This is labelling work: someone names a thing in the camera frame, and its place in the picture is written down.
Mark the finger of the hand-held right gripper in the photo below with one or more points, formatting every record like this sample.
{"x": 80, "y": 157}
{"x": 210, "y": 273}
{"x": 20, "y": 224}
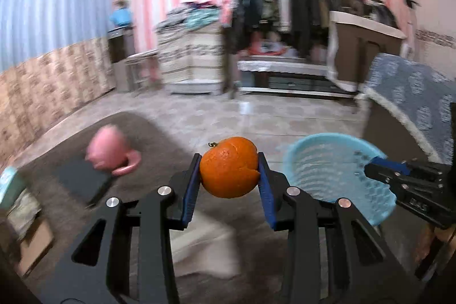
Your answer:
{"x": 390, "y": 164}
{"x": 377, "y": 174}

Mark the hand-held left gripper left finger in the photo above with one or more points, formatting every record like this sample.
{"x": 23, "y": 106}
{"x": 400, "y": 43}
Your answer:
{"x": 190, "y": 193}

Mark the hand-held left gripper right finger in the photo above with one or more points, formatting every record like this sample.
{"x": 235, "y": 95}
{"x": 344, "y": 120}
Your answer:
{"x": 266, "y": 197}

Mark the light blue plastic basket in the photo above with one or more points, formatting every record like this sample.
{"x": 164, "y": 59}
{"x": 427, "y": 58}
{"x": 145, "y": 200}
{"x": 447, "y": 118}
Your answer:
{"x": 342, "y": 179}

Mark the orange peel ball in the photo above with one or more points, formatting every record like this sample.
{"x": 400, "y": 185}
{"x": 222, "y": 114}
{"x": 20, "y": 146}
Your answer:
{"x": 229, "y": 167}

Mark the dark brown cabinet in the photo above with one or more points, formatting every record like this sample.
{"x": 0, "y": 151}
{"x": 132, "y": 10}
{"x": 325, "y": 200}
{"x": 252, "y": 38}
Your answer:
{"x": 392, "y": 133}

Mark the shaggy brown rug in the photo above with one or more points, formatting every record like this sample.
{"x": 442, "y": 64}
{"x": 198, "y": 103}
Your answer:
{"x": 149, "y": 133}

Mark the blue lace cloth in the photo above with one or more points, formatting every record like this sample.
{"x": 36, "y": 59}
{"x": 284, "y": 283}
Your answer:
{"x": 409, "y": 90}

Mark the pink mug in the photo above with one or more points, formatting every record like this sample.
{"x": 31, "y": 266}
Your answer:
{"x": 108, "y": 149}

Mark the black laptop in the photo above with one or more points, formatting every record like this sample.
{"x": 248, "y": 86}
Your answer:
{"x": 80, "y": 181}

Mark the low cabinet with lace cloth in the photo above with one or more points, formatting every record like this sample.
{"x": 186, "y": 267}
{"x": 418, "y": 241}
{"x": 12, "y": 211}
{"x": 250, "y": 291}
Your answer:
{"x": 285, "y": 76}

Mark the small metal stool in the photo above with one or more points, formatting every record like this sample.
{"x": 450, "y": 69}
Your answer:
{"x": 140, "y": 70}

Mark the cabinet under patterned cloth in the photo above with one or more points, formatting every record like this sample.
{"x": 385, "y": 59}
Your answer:
{"x": 192, "y": 54}

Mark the red curved plastic item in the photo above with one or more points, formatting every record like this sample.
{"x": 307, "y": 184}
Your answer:
{"x": 269, "y": 50}

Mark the dark water dispenser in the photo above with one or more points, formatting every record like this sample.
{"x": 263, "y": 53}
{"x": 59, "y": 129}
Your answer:
{"x": 121, "y": 54}

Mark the brown cardboard box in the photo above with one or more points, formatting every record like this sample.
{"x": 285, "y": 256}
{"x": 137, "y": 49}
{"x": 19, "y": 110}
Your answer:
{"x": 35, "y": 247}

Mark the white foam piece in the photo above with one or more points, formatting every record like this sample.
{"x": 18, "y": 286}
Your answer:
{"x": 23, "y": 213}

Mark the pile of folded clothes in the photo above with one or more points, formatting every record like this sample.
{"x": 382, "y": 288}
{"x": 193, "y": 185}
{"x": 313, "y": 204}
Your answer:
{"x": 190, "y": 13}

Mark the teal tissue box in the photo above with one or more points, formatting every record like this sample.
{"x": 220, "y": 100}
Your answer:
{"x": 9, "y": 183}

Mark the row of hanging dark clothes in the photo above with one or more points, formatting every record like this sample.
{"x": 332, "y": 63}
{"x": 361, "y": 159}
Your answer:
{"x": 288, "y": 10}

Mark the blue covered water bottle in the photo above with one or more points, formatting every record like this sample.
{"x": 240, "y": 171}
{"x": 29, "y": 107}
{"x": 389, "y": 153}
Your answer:
{"x": 121, "y": 15}

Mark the blue and floral curtain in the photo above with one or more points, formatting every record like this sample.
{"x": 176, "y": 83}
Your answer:
{"x": 53, "y": 40}

